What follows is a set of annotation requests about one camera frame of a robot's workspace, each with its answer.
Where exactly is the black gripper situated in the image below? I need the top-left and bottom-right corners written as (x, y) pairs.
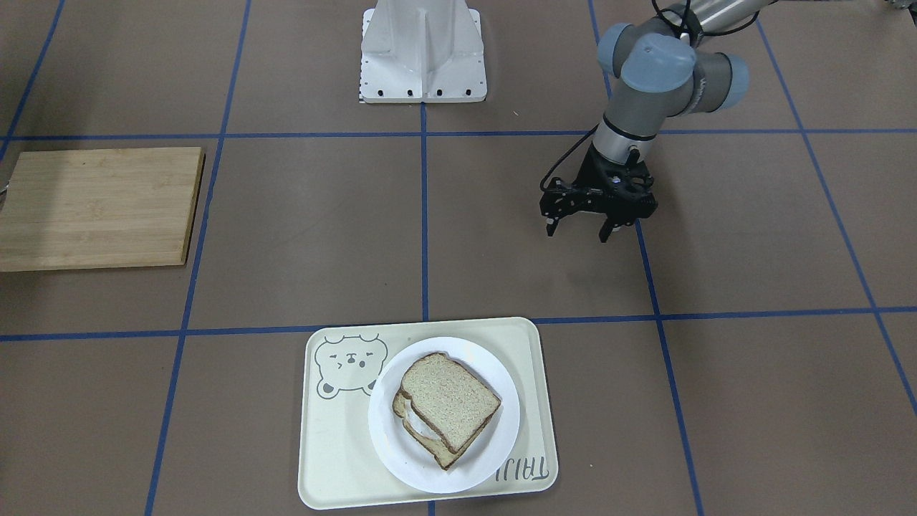
top-left (538, 144), bottom-right (658, 244)

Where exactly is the bread slice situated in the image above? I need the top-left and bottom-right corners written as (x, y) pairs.
top-left (392, 393), bottom-right (490, 471)
top-left (398, 353), bottom-right (501, 457)

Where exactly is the white round plate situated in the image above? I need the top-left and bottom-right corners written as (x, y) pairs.
top-left (369, 337), bottom-right (521, 495)

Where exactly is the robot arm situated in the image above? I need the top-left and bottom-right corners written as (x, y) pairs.
top-left (539, 1), bottom-right (769, 242)

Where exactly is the fried egg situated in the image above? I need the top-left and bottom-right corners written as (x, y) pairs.
top-left (403, 399), bottom-right (451, 453)

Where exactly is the cream bear serving tray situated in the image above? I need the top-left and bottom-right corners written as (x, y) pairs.
top-left (298, 317), bottom-right (560, 510)

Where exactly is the wooden cutting board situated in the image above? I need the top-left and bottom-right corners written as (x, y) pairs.
top-left (1, 147), bottom-right (206, 273)

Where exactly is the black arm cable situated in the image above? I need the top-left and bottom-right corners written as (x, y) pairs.
top-left (539, 0), bottom-right (760, 193)

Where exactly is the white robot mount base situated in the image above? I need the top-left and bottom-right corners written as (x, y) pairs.
top-left (358, 1), bottom-right (488, 104)

